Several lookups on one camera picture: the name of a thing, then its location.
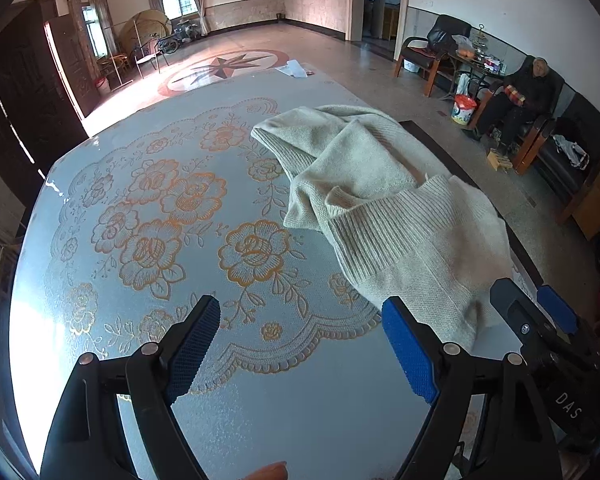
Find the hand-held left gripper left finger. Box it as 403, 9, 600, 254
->
39, 295, 222, 480

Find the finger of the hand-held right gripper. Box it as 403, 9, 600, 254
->
537, 285, 600, 361
490, 277, 561, 361

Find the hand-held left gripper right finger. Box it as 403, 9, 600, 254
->
381, 295, 567, 480

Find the cream knit sweater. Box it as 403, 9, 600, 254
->
250, 104, 516, 353

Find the light wooden cabinet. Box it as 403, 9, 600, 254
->
560, 160, 600, 241

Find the small wooden stool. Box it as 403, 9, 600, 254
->
486, 147, 511, 173

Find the floral plastic tablecloth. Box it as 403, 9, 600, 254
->
10, 67, 546, 480

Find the white cloth bag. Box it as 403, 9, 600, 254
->
552, 134, 591, 168

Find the black leather sofa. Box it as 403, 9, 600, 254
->
472, 55, 600, 226

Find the white and orange bag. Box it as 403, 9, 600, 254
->
451, 94, 478, 126

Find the wooden side table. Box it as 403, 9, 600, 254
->
447, 50, 506, 101

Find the black leather armchair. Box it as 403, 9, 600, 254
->
394, 14, 473, 97

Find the rattan chair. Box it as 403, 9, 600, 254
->
97, 52, 133, 92

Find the dark wooden double door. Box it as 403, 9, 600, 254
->
0, 0, 103, 181

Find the dark bicycle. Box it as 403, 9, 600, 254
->
155, 17, 203, 53

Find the round wooden tabletop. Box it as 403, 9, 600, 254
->
119, 9, 173, 53

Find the patterned brown curtain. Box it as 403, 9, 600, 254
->
67, 0, 118, 83

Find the narrow window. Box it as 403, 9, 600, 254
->
80, 5, 106, 58

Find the metal frame chair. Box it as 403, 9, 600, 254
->
132, 35, 168, 78

